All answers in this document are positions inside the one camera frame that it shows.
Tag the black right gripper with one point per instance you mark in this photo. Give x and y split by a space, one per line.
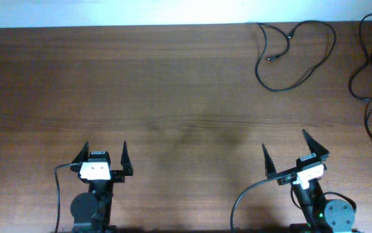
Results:
271 173

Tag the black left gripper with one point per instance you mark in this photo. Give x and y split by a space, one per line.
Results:
119 175

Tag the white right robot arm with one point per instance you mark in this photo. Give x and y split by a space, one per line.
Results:
323 211

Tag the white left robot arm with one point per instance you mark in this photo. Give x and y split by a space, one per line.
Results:
91 210

